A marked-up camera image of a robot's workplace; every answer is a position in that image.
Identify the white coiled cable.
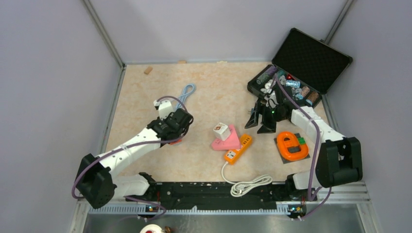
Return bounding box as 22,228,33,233
221,162,274,198

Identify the blue power strip with cable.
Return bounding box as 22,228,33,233
174,83,197,110

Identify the orange power strip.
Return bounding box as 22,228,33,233
223,134,253,165

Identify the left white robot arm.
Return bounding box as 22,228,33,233
72,108,193,209

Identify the pink triangular power strip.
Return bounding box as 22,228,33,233
211,124,241,150

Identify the black open case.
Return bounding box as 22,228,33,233
247,28,353,107

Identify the red cube socket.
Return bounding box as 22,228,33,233
169,139,182,145

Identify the red white emergency button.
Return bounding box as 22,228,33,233
140,224,166,233

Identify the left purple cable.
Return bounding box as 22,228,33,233
71,96,189,222

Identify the small wooden block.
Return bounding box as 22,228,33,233
144,66,153,75

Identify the white cube socket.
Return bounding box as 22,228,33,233
213,122,231,141

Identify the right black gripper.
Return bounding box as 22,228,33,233
245,101,287,134

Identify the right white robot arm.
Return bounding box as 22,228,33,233
245,98,363,200

